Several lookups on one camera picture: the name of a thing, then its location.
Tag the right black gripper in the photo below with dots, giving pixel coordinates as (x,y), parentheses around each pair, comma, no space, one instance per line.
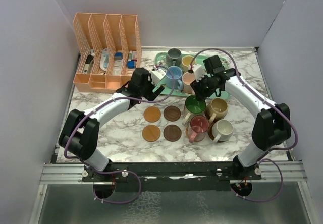
(200,94)

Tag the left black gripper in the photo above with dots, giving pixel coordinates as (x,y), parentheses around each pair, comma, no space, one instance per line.
(152,95)

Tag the green floral tray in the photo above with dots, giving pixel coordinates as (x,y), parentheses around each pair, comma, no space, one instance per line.
(161,59)

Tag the tan beige mug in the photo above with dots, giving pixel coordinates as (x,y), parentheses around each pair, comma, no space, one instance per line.
(220,107)

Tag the light pink mug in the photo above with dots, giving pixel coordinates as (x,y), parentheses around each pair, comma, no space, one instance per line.
(187,79)

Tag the light wood coaster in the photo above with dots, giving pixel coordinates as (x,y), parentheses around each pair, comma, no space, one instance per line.
(151,133)
(152,114)

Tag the green mug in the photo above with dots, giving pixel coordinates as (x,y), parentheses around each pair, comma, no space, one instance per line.
(192,107)

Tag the blue mug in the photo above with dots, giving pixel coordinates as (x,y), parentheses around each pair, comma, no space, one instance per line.
(174,73)

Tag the dark walnut coaster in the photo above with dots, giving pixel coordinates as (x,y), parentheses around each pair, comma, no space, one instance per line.
(172,113)
(172,133)

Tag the red floral mug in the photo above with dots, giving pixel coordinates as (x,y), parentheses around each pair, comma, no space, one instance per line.
(199,126)

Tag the white speckled mug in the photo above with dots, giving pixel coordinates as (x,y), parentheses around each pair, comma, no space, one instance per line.
(222,130)

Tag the peach plastic file organizer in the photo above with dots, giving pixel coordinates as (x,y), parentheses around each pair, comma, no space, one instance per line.
(107,42)

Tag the woven rattan coaster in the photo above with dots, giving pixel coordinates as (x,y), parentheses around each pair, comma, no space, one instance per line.
(187,134)

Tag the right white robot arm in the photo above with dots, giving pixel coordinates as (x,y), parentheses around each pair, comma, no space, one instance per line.
(271,125)

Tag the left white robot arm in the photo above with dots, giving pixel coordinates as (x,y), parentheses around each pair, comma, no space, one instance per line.
(79,135)

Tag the blue tape dispenser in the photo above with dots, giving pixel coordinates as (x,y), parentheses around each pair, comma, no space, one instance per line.
(132,64)

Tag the yellow mug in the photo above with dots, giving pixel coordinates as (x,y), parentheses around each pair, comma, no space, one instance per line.
(186,61)

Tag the blue eraser box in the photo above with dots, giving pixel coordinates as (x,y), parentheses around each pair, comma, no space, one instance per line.
(118,56)

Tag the dark grey mug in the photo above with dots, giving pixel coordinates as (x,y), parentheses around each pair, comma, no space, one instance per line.
(173,57)

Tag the white blue pack in organizer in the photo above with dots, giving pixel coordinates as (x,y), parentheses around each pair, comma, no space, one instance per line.
(104,60)

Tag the black white tool in organizer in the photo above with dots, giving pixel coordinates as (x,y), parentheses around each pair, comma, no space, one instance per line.
(89,63)

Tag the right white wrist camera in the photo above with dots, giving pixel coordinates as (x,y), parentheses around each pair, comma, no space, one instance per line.
(198,71)

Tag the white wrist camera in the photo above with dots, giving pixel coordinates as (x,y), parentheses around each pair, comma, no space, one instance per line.
(157,76)
(198,71)

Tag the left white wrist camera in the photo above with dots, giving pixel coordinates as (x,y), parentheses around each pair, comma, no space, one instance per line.
(157,76)

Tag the black mounting rail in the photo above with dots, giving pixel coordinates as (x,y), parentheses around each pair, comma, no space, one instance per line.
(171,176)

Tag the aluminium frame rail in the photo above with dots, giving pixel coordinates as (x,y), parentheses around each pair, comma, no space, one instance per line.
(71,173)

